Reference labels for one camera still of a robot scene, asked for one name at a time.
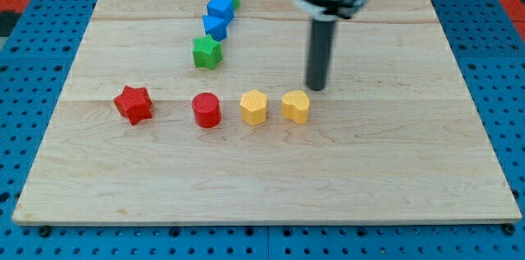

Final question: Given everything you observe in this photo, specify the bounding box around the blue triangle block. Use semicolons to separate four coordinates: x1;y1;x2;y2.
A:
203;15;227;41

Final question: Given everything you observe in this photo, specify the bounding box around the blue cube block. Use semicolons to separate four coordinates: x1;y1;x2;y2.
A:
207;0;235;24

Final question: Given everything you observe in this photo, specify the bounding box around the wooden board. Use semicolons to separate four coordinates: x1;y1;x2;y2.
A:
12;0;522;226

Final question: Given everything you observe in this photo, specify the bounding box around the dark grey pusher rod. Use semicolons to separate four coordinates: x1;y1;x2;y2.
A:
306;20;336;91

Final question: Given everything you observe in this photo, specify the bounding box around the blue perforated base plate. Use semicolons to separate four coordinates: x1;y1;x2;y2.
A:
1;0;524;259

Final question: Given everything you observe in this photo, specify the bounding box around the red star block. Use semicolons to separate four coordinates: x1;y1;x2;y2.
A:
113;85;153;125

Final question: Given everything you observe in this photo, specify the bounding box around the green star block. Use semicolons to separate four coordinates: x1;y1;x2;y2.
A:
192;34;222;71

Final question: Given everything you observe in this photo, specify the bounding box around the yellow heart block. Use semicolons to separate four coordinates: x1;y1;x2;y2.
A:
281;90;310;124

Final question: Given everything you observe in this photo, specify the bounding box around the red cylinder block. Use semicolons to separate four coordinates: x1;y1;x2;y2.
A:
191;93;221;128

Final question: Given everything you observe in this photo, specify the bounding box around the yellow hexagon block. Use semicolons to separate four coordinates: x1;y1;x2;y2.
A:
240;89;267;125

